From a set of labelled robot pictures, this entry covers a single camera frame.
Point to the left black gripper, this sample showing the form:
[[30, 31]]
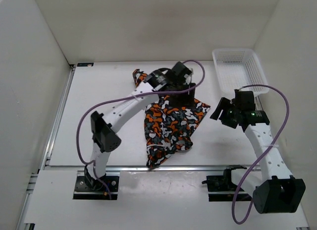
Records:
[[186, 100]]

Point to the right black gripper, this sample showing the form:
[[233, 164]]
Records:
[[224, 103]]

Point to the orange camouflage shorts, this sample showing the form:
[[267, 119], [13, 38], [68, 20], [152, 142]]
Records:
[[168, 128]]

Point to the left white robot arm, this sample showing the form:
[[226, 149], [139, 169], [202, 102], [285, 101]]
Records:
[[149, 88]]

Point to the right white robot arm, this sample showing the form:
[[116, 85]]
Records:
[[269, 182]]

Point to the white perforated plastic basket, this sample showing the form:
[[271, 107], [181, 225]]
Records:
[[238, 67]]

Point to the black label sticker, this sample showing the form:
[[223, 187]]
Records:
[[85, 64]]

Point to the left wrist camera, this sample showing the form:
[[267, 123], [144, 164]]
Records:
[[189, 78]]

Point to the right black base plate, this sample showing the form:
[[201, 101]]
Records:
[[220, 187]]

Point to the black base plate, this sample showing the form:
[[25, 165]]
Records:
[[83, 190], [220, 187]]

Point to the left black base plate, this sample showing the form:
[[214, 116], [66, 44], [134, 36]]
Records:
[[83, 190]]

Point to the aluminium rail left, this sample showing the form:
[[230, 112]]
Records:
[[47, 152]]

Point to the aluminium rail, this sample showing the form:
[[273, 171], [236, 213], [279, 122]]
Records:
[[47, 152], [141, 168]]

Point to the aluminium rail front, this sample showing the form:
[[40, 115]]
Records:
[[141, 168]]

